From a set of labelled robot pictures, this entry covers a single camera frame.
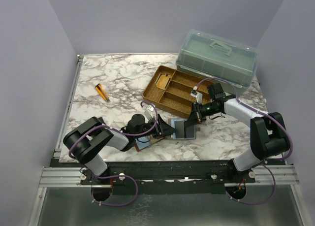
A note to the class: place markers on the yellow cards in tray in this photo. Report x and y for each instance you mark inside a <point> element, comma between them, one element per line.
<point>162,81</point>

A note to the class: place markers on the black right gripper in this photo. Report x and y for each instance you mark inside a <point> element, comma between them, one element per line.
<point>194,118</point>

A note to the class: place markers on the orange utility knife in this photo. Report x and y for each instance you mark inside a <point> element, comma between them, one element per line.
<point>102,92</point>

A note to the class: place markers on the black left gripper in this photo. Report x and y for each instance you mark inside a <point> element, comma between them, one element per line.
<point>162,128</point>

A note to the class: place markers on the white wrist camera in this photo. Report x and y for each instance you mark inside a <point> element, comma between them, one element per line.
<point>149,112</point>
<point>196,94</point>

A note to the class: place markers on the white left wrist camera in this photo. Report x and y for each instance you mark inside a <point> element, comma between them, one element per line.
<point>149,112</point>

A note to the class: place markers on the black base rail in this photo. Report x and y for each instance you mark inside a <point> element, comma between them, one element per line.
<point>148,177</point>

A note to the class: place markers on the brown open card holder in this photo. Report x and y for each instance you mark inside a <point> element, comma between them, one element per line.
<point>145,142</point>

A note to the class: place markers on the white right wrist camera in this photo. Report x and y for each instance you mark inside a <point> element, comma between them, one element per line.
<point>196,94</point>

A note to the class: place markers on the grey card holder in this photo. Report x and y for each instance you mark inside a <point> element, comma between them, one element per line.
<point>178,124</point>

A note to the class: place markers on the woven wicker divided tray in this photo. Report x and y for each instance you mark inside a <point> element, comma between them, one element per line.
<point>176,98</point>

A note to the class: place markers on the clear green plastic toolbox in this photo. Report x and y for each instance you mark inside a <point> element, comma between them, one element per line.
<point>206,55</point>

